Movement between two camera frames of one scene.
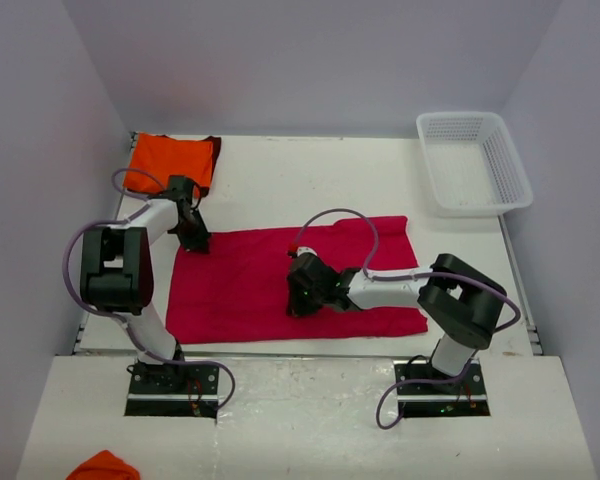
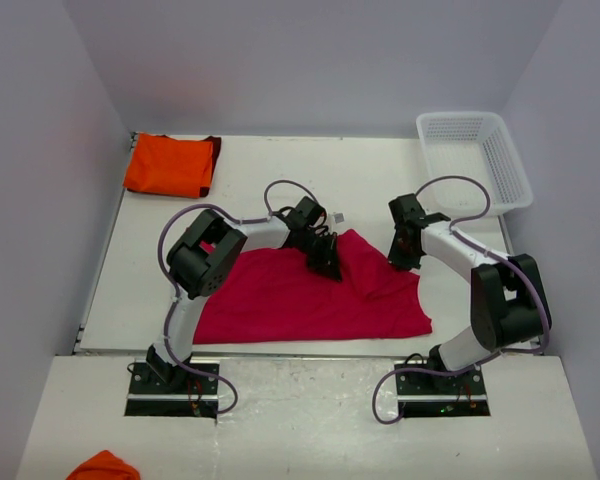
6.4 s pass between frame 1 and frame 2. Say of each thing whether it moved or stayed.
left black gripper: moved
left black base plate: stayed
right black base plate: stayed
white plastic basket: stayed
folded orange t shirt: stayed
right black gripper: moved
